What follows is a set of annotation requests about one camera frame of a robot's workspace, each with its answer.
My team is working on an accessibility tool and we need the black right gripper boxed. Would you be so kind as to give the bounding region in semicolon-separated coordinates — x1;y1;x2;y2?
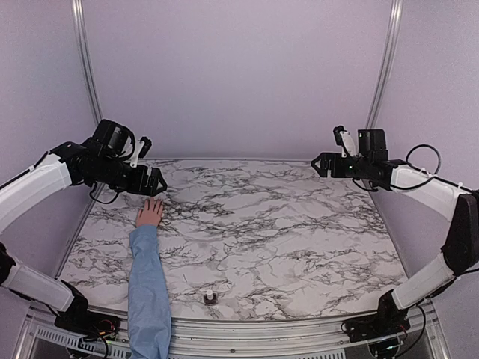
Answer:
311;153;371;180

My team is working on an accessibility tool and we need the red nail polish bottle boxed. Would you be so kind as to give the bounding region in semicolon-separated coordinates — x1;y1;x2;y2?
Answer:
203;289;218;306

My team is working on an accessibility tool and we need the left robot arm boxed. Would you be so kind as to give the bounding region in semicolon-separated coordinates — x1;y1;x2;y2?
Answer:
1;119;168;339

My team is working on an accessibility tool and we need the blue sleeved forearm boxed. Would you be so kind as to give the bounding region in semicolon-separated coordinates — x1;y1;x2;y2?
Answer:
128;225;171;358

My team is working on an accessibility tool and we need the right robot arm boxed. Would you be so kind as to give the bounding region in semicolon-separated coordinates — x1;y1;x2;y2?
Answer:
311;126;478;342

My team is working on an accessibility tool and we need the mannequin hand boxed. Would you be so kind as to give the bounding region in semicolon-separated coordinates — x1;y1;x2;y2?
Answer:
135;198;163;228

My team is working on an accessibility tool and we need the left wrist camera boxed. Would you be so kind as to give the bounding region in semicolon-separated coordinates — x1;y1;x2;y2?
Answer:
129;136;152;168

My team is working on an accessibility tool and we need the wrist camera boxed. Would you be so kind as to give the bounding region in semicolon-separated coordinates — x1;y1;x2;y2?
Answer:
333;126;357;158
129;136;152;168

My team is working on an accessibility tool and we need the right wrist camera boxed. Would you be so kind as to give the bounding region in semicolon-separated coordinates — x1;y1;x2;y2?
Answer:
333;126;357;158

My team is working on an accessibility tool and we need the left aluminium frame post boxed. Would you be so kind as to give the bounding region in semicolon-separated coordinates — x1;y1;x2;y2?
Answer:
72;0;102;125

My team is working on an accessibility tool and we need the aluminium frame post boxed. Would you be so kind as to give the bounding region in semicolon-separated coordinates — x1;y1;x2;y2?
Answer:
72;0;102;125
366;0;403;129

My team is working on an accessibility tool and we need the front aluminium rail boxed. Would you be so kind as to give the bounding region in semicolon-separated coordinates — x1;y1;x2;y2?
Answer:
12;303;451;358

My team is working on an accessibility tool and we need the right aluminium frame post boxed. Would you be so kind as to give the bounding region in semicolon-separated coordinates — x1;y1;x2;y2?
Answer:
366;0;403;129

